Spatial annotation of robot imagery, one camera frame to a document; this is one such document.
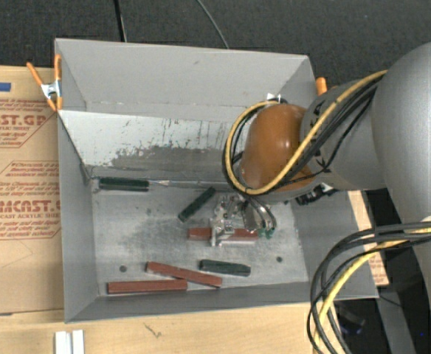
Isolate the grey metal bin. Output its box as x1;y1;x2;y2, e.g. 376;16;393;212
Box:
54;38;379;324

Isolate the red-brown block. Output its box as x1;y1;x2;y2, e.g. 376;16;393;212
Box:
186;226;260;242
145;261;224;289
106;279;189;296

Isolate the black cylinder on white bracket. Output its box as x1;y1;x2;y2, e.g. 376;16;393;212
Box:
294;182;337;207

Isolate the dark green flat block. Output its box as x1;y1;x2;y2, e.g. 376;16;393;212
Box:
177;186;217;223
98;176;151;192
199;259;252;278

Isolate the brown cardboard board red print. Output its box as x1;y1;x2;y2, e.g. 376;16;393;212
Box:
0;63;390;317

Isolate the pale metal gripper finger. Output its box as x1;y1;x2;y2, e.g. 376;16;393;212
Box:
209;216;235;234
209;233;255;247

